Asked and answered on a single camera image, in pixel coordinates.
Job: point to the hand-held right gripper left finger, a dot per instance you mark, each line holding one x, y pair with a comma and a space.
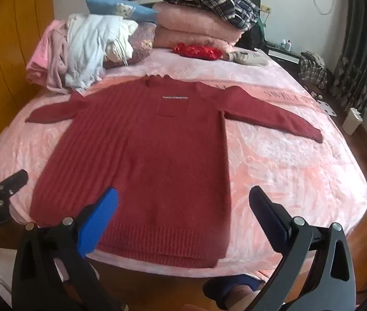
100, 222

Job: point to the cream garment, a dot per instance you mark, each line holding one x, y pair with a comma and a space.
122, 47

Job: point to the white bin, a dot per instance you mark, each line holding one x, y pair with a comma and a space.
351, 123

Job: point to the white ribbed garment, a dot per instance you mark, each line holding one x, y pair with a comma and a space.
86, 48

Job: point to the red fuzzy cloth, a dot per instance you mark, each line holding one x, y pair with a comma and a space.
196, 51

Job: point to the mauve pink garment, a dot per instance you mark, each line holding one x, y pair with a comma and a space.
55, 71

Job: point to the dark nightstand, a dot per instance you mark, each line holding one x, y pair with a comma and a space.
280, 53

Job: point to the white plastic stool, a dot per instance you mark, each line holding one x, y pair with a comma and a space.
327, 107

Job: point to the pink patterned blanket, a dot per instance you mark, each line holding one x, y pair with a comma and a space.
283, 184

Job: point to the beige slipper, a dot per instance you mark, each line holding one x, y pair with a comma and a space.
246, 58

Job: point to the white bottle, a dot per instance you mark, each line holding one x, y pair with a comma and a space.
288, 46

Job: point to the blue pillow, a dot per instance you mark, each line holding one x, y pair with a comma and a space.
105, 6

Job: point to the person's foot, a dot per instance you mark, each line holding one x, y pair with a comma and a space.
232, 293

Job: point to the pink fluffy folded blanket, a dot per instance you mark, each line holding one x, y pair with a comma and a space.
170, 39
183, 16

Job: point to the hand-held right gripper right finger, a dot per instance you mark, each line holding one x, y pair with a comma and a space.
269, 215

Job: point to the purple floral pillow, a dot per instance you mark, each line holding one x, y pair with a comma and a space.
143, 43

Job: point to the dark red knitted sweater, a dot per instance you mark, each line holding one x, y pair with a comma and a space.
138, 168

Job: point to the light pink folded garment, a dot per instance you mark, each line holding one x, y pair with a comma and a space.
36, 61

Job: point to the wooden wardrobe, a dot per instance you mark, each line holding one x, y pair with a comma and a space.
5, 55

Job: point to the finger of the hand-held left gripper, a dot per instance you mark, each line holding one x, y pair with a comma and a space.
13, 181

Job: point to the plaid bag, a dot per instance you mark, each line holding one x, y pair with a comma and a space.
313, 69

